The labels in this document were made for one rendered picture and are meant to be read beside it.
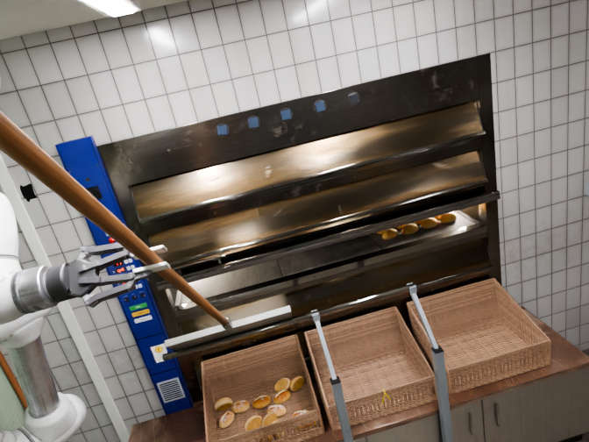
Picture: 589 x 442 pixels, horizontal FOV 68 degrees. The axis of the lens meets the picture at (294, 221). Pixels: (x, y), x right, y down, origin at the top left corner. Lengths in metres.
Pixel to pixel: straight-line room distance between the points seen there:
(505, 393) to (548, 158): 1.27
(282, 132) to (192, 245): 0.73
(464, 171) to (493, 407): 1.21
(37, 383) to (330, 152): 1.56
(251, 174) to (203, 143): 0.27
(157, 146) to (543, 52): 1.97
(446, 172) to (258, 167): 1.01
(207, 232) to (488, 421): 1.71
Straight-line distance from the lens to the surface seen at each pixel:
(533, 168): 2.75
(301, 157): 2.18
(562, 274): 3.14
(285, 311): 1.91
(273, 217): 2.24
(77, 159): 2.20
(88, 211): 0.70
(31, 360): 1.76
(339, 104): 2.19
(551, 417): 2.81
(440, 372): 2.18
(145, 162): 2.17
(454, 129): 2.43
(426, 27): 2.33
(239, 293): 2.39
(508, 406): 2.60
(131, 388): 2.73
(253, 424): 2.42
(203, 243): 2.25
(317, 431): 2.33
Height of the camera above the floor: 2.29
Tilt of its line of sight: 20 degrees down
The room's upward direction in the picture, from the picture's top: 13 degrees counter-clockwise
